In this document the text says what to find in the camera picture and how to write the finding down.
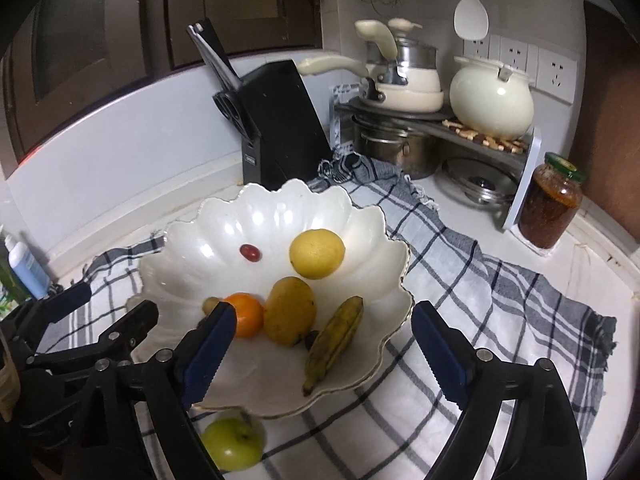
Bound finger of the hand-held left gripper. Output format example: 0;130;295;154
27;300;160;376
10;282;93;346

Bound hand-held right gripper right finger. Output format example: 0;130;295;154
411;300;588;480

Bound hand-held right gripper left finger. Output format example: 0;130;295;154
70;302;238;480

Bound small orange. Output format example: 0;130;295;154
223;292;265;339

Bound white scalloped bowl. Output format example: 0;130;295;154
125;179;415;419

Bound yellow mango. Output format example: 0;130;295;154
263;277;317;347

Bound spotted yellow banana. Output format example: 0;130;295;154
302;296;365;397

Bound blue pump bottle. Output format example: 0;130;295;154
4;235;51;300

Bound green dish soap bottle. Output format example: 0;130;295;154
0;260;26;313

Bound black white checked cloth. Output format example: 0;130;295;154
37;154;618;480

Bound green apple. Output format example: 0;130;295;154
201;417;264;472

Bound yellow lemon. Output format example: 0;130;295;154
289;229;346;280

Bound glass lid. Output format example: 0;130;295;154
442;157;518;206

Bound glass jar of red sauce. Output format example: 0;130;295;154
517;152;587;250

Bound metal kitchen rack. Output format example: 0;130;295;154
329;82;543;233

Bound large steel pot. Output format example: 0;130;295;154
352;115;441;181

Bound wooden bead trivet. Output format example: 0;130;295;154
442;117;530;154

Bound black kitchen scissors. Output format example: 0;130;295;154
212;87;261;140

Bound black knife block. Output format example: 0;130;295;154
239;60;333;192

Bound cream saucepan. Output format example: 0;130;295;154
296;55;445;113

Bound cream round lidded pot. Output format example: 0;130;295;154
449;55;535;140

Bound brown wooden panel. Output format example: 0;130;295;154
570;0;640;221

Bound white rice paddle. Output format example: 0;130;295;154
454;0;489;41

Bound steel handled knife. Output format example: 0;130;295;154
200;17;242;83
187;25;236;93
192;21;240;88

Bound brown window frame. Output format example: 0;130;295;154
0;0;323;181

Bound white wall outlet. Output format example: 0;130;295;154
500;35;539;86
536;55;578;106
462;35;492;59

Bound steel pot with cream handle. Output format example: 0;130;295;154
355;17;441;86

